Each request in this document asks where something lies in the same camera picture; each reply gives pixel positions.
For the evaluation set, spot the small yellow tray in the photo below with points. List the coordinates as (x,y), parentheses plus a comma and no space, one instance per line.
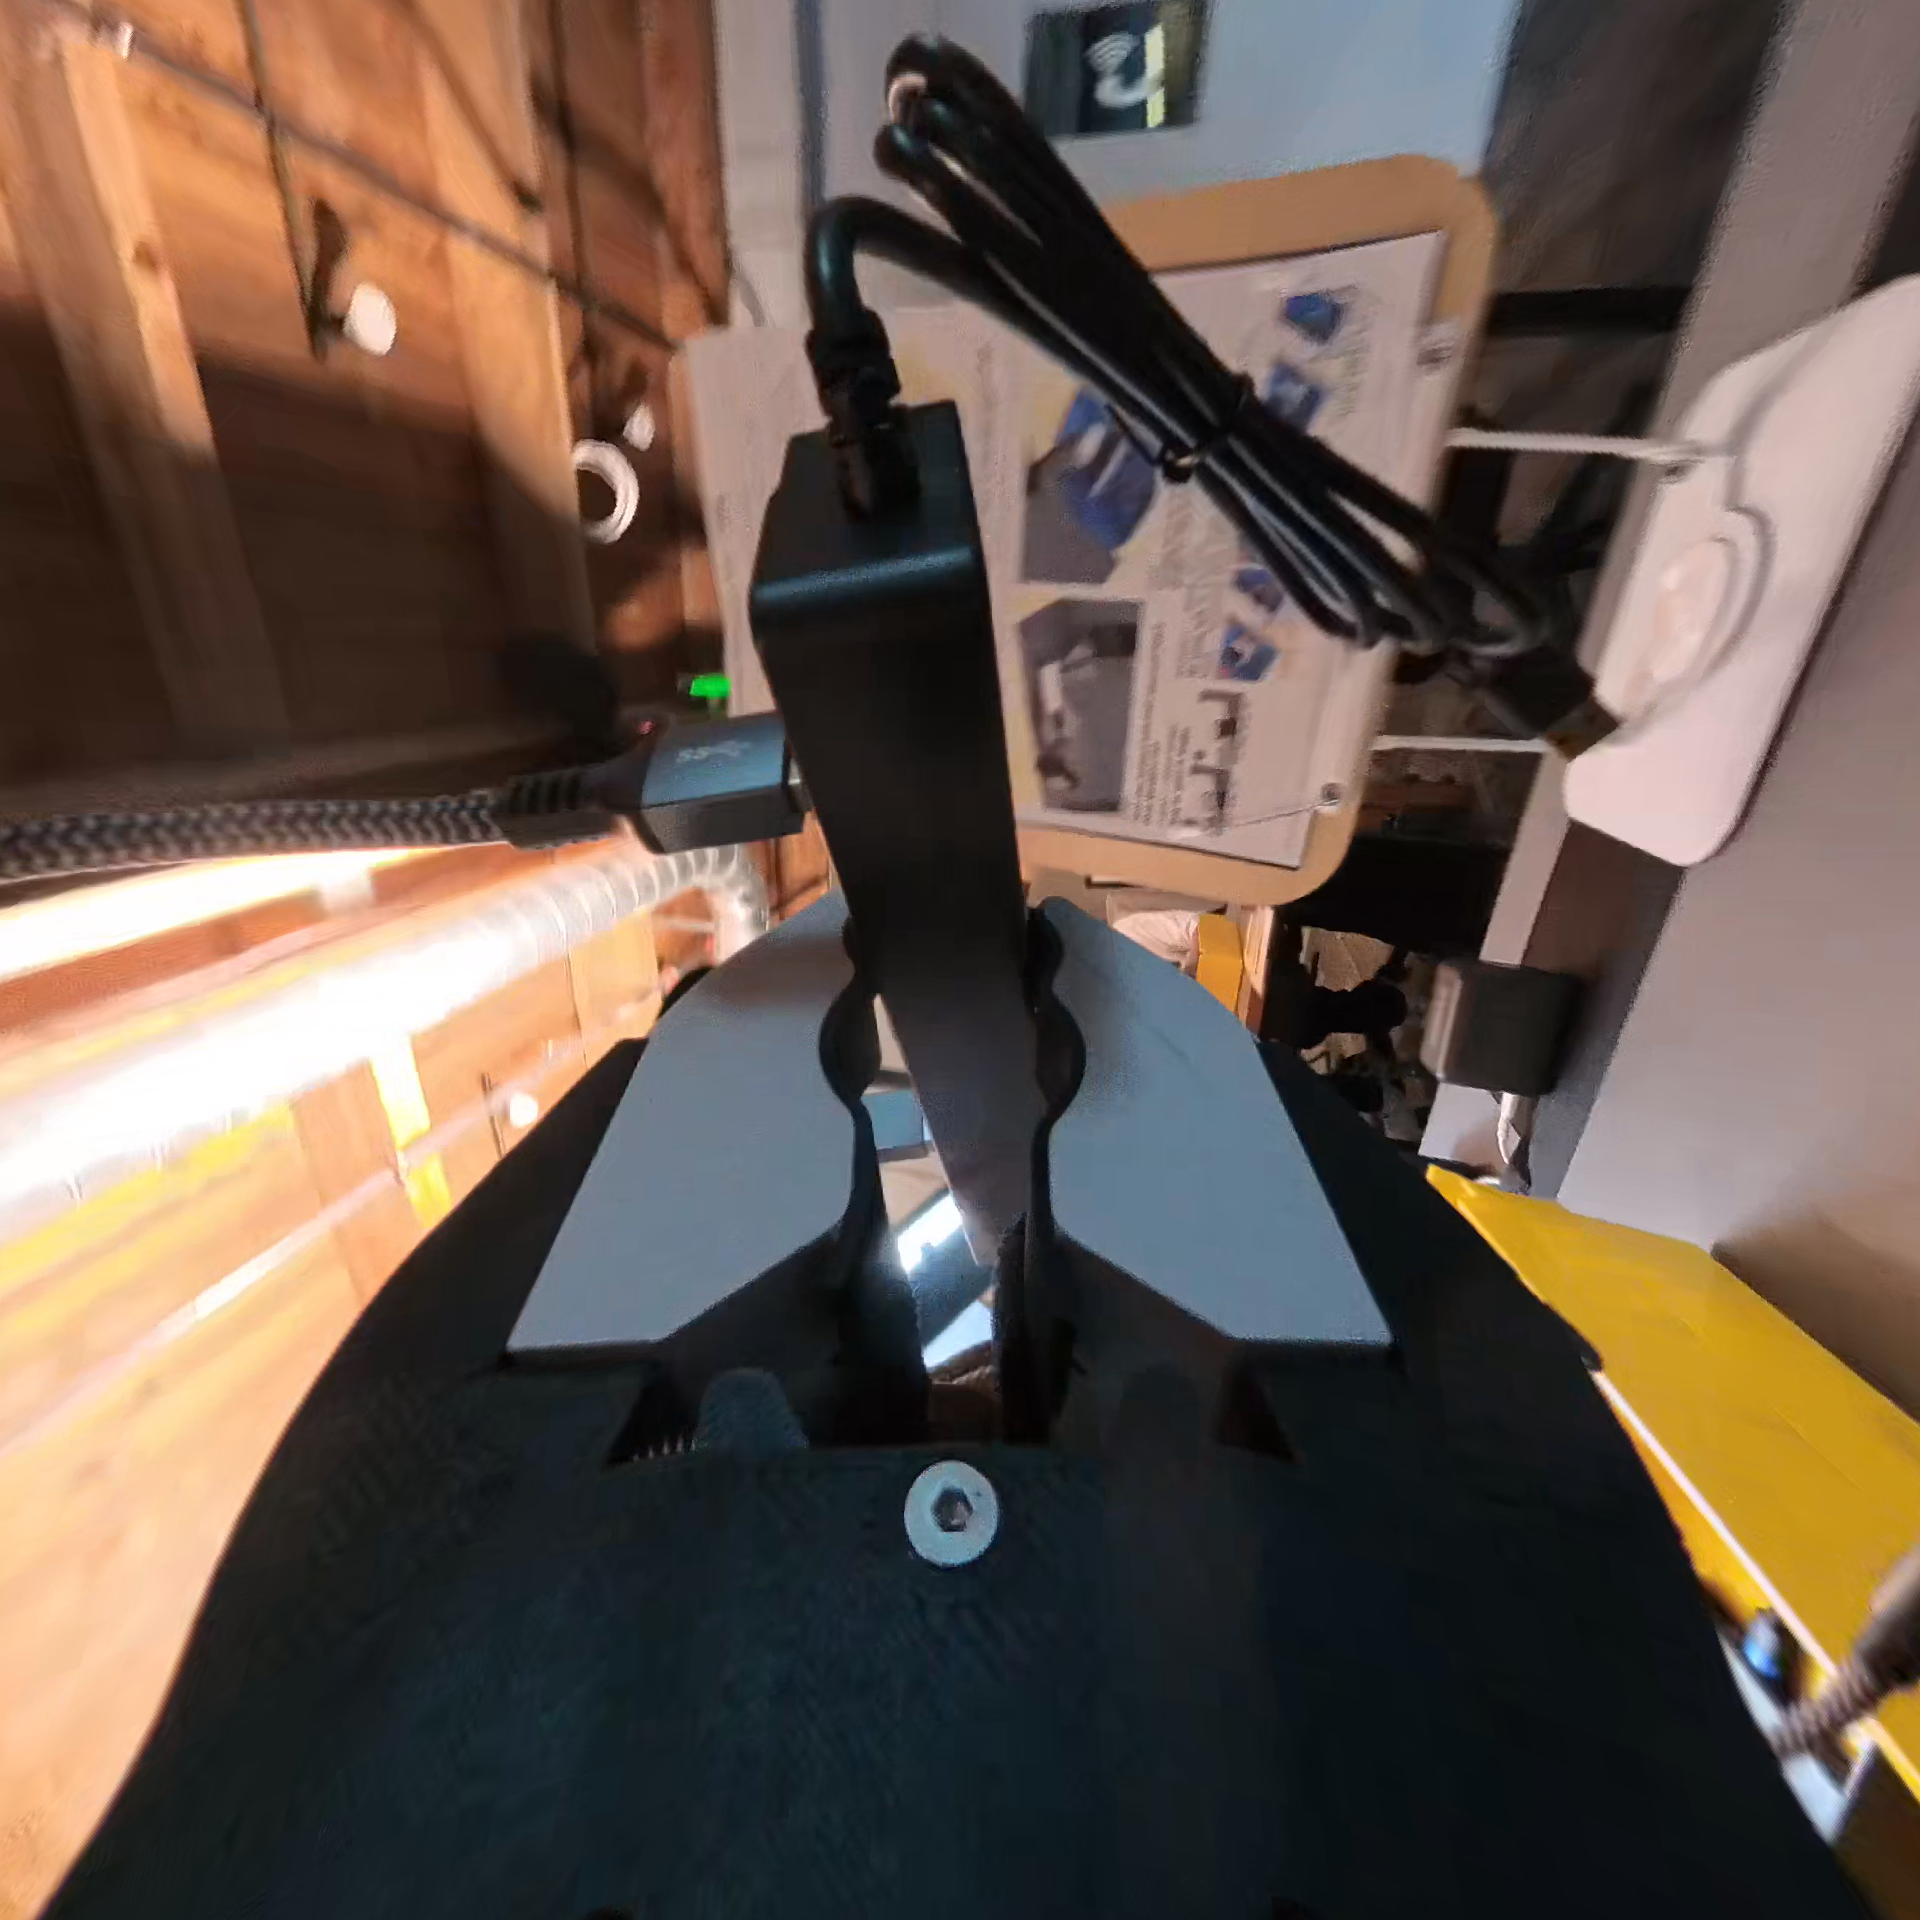
(1219,960)

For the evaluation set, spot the black charger box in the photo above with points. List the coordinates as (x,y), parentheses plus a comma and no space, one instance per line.
(1501,1026)

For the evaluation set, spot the yellow plastic bin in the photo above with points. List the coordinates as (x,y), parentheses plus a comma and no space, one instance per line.
(1725,1349)

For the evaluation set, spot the green exit light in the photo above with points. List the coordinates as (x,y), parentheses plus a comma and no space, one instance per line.
(709,692)

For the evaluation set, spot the silver air duct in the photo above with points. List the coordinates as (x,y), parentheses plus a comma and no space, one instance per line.
(376,974)

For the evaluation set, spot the white sheet stand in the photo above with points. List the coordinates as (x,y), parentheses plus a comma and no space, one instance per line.
(1725,599)

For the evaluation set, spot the wooden display board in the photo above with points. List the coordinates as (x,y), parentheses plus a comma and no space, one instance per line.
(1320,194)

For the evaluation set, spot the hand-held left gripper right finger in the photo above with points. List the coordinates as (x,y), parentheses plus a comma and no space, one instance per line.
(1200,1185)

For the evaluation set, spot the black phone icon sign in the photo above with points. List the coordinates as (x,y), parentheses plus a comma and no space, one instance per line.
(1119,66)

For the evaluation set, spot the black long usb hub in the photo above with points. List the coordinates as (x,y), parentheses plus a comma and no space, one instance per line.
(914,720)

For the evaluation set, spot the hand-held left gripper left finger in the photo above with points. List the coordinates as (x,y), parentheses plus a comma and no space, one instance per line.
(704,1185)

